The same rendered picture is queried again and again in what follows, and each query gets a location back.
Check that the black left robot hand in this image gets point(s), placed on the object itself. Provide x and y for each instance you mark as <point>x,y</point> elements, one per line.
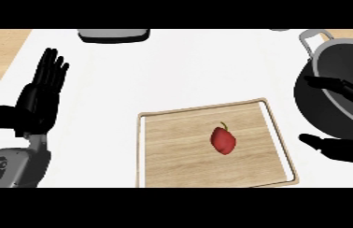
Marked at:
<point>39,104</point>

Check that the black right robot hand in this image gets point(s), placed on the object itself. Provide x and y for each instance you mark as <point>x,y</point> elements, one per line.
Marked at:
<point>337,149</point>

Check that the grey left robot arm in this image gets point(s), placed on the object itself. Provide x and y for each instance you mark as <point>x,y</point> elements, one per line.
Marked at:
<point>26,163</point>

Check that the dark grey pot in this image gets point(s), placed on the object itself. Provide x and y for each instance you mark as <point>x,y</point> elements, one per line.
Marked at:
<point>317,110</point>

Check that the red bell pepper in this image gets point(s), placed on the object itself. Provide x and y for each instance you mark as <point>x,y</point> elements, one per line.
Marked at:
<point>224,141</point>

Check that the pale wooden tray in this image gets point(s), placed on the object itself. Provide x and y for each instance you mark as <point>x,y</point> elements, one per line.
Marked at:
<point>184,157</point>

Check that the grey and black appliance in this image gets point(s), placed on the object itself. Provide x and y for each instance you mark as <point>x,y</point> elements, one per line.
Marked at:
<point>113,35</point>

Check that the small grey object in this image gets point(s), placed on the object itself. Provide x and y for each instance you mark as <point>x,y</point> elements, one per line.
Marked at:
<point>280,29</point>

